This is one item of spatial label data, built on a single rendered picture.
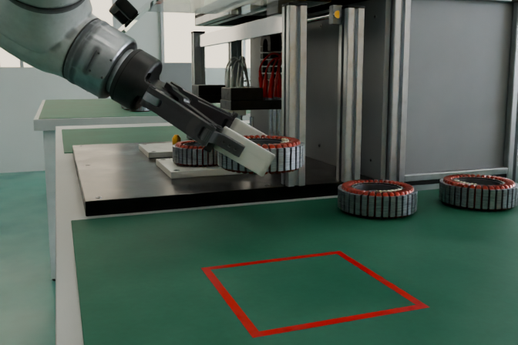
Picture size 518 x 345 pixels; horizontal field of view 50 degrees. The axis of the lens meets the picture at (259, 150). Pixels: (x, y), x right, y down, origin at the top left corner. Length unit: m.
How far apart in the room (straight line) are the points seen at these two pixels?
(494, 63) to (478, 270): 0.53
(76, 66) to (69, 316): 0.33
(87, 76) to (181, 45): 5.14
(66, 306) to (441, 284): 0.34
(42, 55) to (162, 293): 0.35
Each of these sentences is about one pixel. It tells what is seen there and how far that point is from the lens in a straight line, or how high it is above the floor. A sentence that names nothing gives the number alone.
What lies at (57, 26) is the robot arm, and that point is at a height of 1.00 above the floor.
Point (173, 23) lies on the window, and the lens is 5.84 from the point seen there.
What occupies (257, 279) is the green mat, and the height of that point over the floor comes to 0.75.
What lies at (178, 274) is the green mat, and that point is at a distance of 0.57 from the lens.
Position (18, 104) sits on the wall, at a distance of 5.73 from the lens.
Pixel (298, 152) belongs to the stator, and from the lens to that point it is 0.69.
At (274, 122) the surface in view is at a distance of 1.06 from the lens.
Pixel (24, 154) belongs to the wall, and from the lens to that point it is 5.77.
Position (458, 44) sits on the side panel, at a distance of 1.02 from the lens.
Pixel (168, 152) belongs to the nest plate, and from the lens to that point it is 1.19.
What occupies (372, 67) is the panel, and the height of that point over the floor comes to 0.96.
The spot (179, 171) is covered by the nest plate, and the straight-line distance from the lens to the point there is 0.95.
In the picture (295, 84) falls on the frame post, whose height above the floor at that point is 0.93.
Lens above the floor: 0.95
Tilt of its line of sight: 8 degrees down
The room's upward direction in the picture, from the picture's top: straight up
